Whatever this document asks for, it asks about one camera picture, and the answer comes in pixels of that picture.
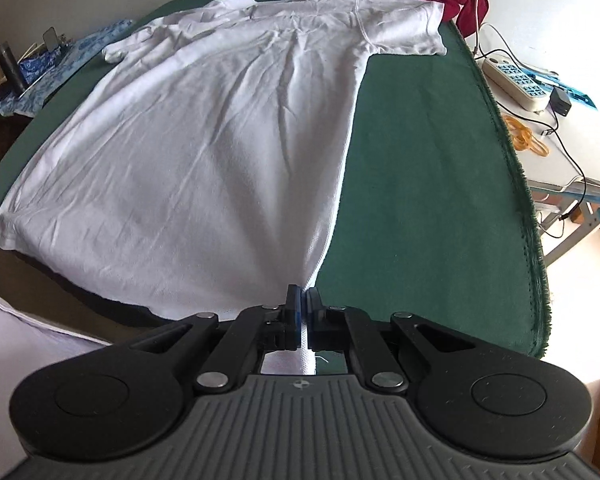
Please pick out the white shirt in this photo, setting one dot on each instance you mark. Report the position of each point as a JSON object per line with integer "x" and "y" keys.
{"x": 205, "y": 160}

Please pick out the dark metal bottle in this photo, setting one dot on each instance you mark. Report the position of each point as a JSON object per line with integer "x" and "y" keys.
{"x": 9, "y": 70}

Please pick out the blue floral cloth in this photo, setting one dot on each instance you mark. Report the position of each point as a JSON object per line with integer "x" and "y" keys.
{"x": 75, "y": 57}

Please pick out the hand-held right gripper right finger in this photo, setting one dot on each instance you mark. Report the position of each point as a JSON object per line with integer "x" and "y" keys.
{"x": 311, "y": 310}

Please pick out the grey phone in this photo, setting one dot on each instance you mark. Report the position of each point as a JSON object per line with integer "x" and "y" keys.
{"x": 51, "y": 39}

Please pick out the green table cloth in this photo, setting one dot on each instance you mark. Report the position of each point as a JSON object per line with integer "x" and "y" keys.
{"x": 430, "y": 185}

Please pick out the white power strip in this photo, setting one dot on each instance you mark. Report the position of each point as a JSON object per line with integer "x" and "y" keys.
{"x": 510, "y": 80}

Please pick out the metal folding frame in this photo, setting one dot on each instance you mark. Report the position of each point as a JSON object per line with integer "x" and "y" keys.
{"x": 580, "y": 195}

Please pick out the black power adapter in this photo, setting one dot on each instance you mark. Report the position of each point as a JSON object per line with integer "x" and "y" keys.
{"x": 560, "y": 101}

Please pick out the orange rubber bands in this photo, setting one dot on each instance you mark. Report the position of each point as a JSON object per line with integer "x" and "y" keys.
{"x": 525, "y": 137}

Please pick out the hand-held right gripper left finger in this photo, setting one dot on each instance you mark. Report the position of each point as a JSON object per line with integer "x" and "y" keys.
{"x": 295, "y": 310}

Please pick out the teal plastic strip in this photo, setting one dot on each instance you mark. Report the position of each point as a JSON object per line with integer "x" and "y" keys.
{"x": 580, "y": 95}

